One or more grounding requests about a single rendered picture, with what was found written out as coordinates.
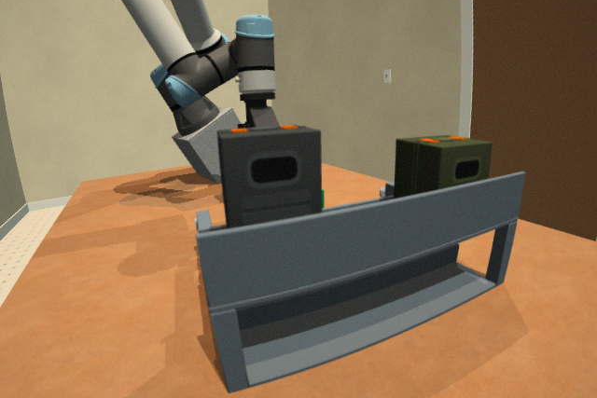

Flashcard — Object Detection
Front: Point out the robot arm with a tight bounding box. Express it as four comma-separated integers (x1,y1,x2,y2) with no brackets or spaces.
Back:
121,0,276,136

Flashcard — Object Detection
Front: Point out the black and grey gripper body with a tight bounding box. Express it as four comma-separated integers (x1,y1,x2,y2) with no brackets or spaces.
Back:
238,92,275,129

